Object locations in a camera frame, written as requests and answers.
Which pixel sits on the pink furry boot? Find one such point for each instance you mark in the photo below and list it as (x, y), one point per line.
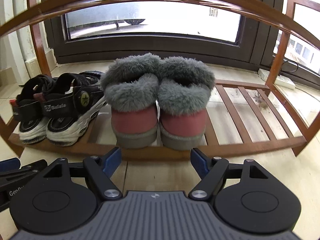
(130, 87)
(183, 94)

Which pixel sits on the left pink furry boot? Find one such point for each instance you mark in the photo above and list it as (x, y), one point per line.
(130, 87)

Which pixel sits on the black Balala sport sandal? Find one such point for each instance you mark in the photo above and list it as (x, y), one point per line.
(71, 104)

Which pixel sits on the white power strip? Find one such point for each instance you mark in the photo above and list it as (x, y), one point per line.
(280, 80)

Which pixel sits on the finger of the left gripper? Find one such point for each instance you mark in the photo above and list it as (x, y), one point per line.
(12, 168)

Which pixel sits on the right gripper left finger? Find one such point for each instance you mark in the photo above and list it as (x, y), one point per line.
(98, 173)

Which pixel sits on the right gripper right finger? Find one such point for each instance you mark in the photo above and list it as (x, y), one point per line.
(211, 172)

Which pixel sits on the right pink furry boot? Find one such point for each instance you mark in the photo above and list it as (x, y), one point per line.
(183, 94)

